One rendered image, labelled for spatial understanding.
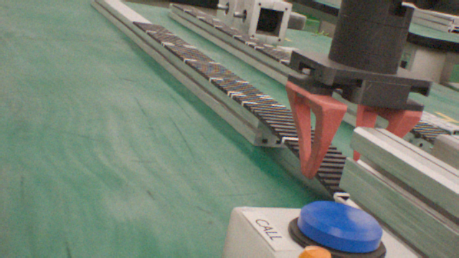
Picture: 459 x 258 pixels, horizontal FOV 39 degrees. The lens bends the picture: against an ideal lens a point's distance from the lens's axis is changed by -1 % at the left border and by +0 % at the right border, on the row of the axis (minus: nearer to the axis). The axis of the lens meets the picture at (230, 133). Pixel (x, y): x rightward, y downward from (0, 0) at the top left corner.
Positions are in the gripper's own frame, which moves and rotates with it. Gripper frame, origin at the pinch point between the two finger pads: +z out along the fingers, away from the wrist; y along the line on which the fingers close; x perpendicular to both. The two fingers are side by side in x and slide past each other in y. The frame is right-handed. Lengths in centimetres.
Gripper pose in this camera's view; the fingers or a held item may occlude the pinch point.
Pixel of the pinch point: (335, 168)
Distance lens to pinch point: 55.6
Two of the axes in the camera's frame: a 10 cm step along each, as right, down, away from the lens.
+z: -2.0, 9.4, 2.8
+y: 9.1, 0.7, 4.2
